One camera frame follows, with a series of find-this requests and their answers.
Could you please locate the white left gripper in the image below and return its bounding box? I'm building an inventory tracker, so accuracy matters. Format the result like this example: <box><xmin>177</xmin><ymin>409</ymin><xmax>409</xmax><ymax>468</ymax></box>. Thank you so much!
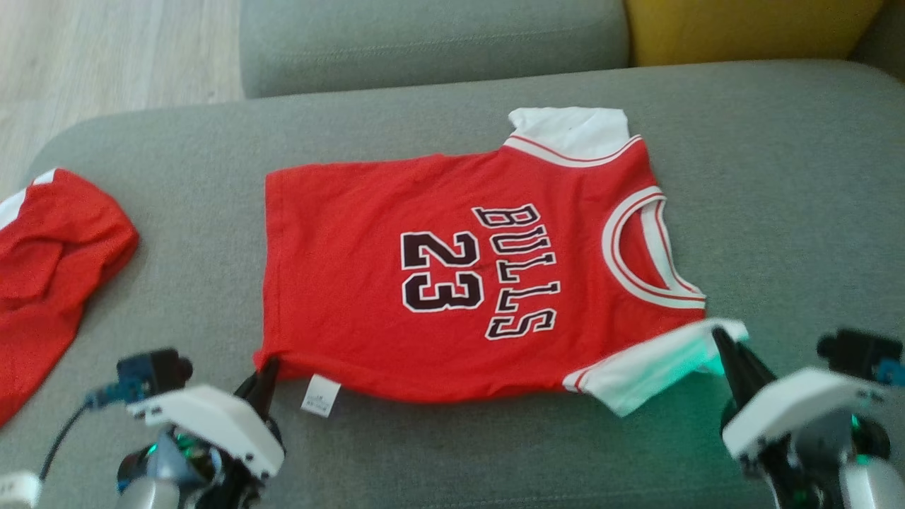
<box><xmin>127</xmin><ymin>356</ymin><xmax>286</xmax><ymax>509</ymax></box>

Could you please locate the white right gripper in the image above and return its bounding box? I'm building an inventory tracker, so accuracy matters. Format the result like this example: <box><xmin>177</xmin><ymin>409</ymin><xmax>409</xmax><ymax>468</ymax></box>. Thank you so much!
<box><xmin>711</xmin><ymin>327</ymin><xmax>886</xmax><ymax>509</ymax></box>

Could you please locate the red Bulls 23 jersey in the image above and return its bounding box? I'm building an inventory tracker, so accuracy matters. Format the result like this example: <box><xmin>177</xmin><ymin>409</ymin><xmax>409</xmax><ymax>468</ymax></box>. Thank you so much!
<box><xmin>253</xmin><ymin>106</ymin><xmax>750</xmax><ymax>419</ymax></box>

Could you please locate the red shorts white stripe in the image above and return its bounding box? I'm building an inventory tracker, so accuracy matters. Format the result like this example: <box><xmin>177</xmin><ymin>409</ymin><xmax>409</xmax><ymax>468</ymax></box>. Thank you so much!
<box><xmin>0</xmin><ymin>168</ymin><xmax>140</xmax><ymax>429</ymax></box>

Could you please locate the large grey sofa chaise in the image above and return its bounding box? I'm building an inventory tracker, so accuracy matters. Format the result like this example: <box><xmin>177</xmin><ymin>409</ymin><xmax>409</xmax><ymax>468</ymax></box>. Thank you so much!
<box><xmin>0</xmin><ymin>60</ymin><xmax>905</xmax><ymax>509</ymax></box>

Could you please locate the yellow sofa back cushion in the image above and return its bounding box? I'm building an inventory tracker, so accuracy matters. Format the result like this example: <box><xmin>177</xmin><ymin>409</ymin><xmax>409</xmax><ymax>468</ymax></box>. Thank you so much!
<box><xmin>624</xmin><ymin>0</ymin><xmax>886</xmax><ymax>69</ymax></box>

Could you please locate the grey sofa seat cushion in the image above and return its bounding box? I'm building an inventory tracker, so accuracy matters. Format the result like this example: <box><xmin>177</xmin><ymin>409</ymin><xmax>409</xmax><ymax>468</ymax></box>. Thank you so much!
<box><xmin>239</xmin><ymin>0</ymin><xmax>631</xmax><ymax>99</ymax></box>

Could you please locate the left camera cable teal plug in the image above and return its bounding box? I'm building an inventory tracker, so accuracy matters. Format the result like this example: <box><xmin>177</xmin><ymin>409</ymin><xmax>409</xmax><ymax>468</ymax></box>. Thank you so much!
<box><xmin>39</xmin><ymin>378</ymin><xmax>144</xmax><ymax>483</ymax></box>

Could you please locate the white cable label tag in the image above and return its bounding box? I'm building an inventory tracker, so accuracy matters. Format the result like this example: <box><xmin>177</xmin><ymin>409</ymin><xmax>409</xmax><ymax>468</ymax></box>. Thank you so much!
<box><xmin>0</xmin><ymin>470</ymin><xmax>42</xmax><ymax>508</ymax></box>

